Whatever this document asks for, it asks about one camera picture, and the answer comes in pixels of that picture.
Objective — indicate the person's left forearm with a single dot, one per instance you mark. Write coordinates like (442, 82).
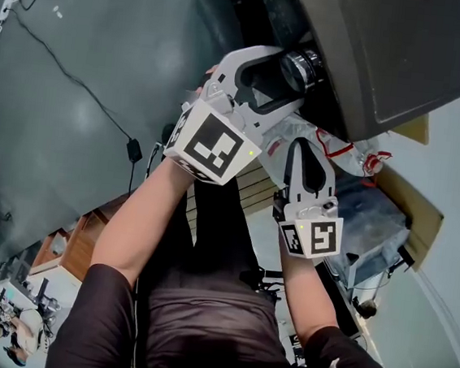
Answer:
(140, 218)

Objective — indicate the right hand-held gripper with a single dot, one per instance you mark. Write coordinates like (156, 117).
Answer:
(314, 233)

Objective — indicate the person's left hand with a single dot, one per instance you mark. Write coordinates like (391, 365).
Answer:
(211, 70)

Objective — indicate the white power strip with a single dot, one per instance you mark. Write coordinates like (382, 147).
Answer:
(7, 4)

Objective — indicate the person's dark shirt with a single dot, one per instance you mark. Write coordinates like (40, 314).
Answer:
(206, 332)

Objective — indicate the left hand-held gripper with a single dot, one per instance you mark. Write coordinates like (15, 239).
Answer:
(213, 144)

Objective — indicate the small cardboard sheet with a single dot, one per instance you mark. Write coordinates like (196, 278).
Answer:
(415, 129)

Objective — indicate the large cardboard sheet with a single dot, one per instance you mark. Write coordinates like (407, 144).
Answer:
(414, 215)

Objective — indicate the black washing machine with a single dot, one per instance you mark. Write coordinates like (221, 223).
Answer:
(391, 53)

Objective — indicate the person's right forearm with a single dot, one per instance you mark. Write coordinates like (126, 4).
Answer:
(304, 293)

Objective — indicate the clear water jug red cap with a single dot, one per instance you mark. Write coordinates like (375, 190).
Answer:
(279, 143)
(356, 151)

